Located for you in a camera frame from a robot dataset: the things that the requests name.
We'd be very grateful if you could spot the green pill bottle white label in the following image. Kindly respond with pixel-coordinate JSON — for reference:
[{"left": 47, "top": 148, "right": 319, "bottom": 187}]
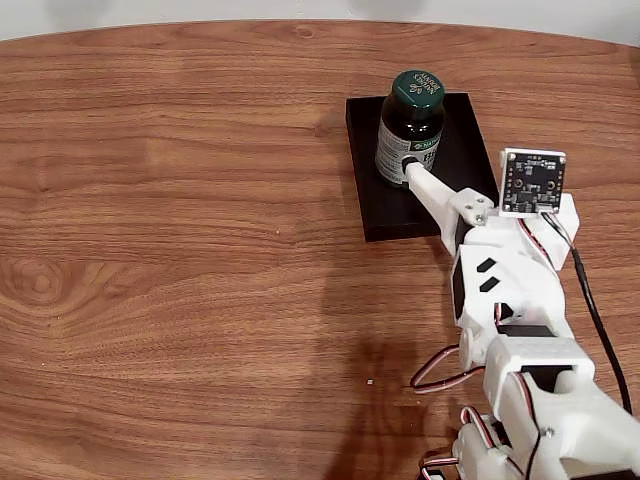
[{"left": 374, "top": 69, "right": 448, "bottom": 191}]

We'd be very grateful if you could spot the shallow black cardboard box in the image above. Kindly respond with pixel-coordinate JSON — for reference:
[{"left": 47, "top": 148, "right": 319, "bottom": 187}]
[{"left": 344, "top": 92, "right": 502, "bottom": 244}]

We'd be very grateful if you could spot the red white black gripper wire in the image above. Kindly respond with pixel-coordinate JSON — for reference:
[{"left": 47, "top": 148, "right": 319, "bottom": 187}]
[{"left": 516, "top": 218, "right": 557, "bottom": 267}]

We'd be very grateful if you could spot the bare camera circuit board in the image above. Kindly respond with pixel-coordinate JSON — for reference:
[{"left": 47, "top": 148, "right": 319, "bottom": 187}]
[{"left": 497, "top": 147, "right": 568, "bottom": 218}]

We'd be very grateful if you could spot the white printed camera mount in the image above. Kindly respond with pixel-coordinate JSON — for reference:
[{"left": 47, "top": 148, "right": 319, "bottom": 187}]
[{"left": 522, "top": 193, "right": 582, "bottom": 272}]

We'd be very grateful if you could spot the looped red white black wire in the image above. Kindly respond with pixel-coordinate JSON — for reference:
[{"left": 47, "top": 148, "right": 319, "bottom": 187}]
[{"left": 409, "top": 344, "right": 487, "bottom": 397}]

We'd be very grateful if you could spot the red white black base wire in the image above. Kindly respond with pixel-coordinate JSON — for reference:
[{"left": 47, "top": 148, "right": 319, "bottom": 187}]
[{"left": 416, "top": 449, "right": 462, "bottom": 480}]

